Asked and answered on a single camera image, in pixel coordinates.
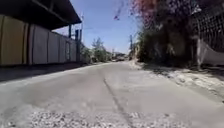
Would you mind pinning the green trees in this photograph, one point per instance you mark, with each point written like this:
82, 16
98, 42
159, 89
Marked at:
99, 51

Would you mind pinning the dark pole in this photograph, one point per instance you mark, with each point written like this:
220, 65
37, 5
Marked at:
131, 46

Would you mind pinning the pale dirt verge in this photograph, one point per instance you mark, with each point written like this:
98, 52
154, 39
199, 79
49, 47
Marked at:
190, 77

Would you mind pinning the pink flowering bush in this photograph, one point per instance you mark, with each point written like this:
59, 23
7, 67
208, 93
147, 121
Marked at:
160, 36

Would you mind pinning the building with corrugated wall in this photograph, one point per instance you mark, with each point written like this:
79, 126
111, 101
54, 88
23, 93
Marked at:
40, 46

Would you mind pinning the grey concrete road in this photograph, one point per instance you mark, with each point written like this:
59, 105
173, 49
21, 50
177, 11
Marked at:
83, 96

